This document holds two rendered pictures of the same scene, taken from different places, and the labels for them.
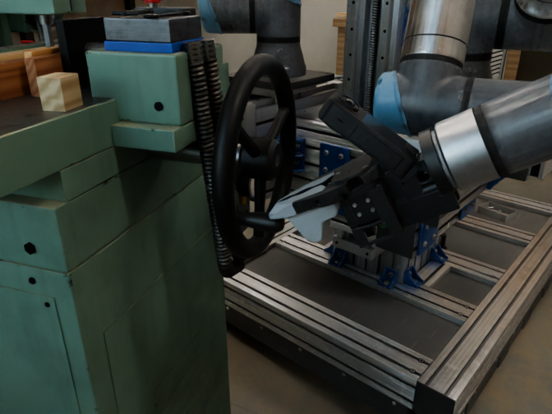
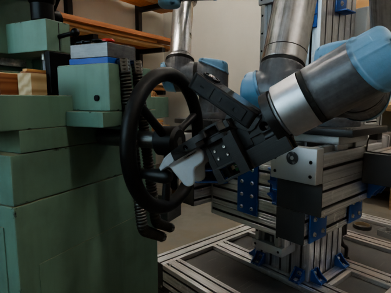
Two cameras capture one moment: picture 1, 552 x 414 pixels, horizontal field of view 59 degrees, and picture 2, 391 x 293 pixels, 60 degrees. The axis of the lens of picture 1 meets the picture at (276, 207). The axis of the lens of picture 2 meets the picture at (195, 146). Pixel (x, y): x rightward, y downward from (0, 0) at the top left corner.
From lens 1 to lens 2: 0.19 m
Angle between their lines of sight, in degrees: 18
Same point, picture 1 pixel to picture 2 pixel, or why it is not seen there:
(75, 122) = (36, 102)
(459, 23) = (298, 34)
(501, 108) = (312, 65)
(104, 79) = (66, 82)
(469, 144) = (290, 92)
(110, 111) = (66, 102)
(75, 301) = (16, 231)
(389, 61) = not seen: hidden behind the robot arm
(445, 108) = not seen: hidden behind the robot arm
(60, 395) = not seen: outside the picture
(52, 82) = (25, 75)
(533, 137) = (336, 81)
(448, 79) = (291, 70)
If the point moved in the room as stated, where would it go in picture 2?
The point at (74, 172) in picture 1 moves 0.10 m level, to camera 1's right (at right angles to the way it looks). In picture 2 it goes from (30, 135) to (84, 135)
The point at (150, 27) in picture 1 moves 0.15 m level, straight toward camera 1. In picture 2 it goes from (96, 47) to (77, 32)
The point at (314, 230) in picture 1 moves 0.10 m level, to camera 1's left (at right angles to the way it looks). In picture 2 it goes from (188, 175) to (124, 173)
